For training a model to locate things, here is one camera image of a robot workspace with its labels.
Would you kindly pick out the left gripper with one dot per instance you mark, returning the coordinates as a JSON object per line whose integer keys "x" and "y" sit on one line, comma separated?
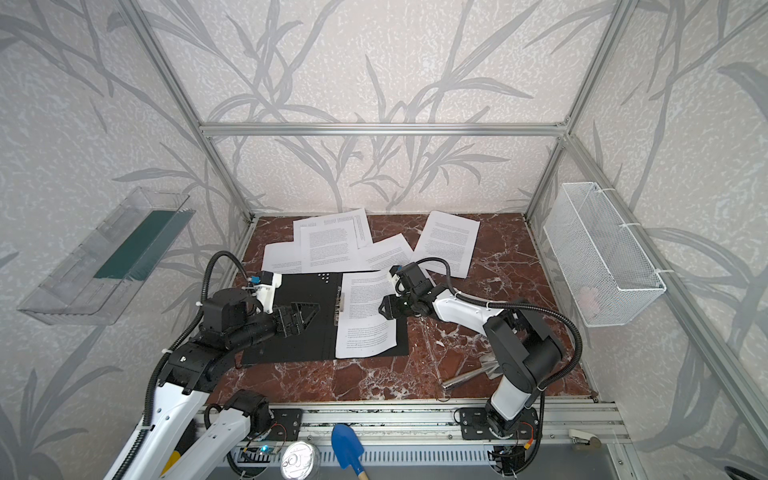
{"x": 284, "y": 321}

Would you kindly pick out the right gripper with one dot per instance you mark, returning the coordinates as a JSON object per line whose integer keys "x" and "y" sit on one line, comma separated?
{"x": 400, "y": 301}

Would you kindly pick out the teal folder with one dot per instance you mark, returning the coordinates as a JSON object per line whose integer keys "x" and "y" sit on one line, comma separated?
{"x": 317, "y": 342}

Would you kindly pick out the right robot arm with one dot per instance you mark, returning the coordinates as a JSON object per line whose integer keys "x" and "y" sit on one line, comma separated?
{"x": 533, "y": 346}

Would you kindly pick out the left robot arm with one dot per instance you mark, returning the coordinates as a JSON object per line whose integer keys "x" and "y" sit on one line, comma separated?
{"x": 232, "y": 321}

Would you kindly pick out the blue trowel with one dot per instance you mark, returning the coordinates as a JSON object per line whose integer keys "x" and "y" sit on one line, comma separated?
{"x": 348, "y": 449}

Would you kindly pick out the silver round can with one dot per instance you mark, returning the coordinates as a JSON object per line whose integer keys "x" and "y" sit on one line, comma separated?
{"x": 300, "y": 461}

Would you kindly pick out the green circuit board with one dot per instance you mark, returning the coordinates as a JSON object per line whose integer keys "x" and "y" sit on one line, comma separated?
{"x": 260, "y": 455}

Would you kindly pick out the yellow black glove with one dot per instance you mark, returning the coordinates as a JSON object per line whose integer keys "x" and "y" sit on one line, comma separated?
{"x": 174, "y": 457}

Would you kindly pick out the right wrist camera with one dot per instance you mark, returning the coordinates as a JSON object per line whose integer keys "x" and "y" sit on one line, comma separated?
{"x": 394, "y": 276}

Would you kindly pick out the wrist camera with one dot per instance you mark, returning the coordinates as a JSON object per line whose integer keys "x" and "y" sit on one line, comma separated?
{"x": 264, "y": 286}
{"x": 394, "y": 276}

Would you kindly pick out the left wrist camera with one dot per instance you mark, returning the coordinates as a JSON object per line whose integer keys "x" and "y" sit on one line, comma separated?
{"x": 264, "y": 286}

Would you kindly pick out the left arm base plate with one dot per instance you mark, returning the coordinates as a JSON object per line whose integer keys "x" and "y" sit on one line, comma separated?
{"x": 286, "y": 426}

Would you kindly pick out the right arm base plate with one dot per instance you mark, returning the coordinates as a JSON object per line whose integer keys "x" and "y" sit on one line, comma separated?
{"x": 474, "y": 425}

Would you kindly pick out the aluminium frame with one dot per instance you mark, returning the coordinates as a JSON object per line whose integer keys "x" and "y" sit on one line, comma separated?
{"x": 741, "y": 390}

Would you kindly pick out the clear plastic wall tray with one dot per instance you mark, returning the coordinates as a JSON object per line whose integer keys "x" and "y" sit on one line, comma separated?
{"x": 95, "y": 283}

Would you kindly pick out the white wire basket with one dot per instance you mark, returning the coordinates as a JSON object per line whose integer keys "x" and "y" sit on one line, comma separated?
{"x": 610, "y": 277}

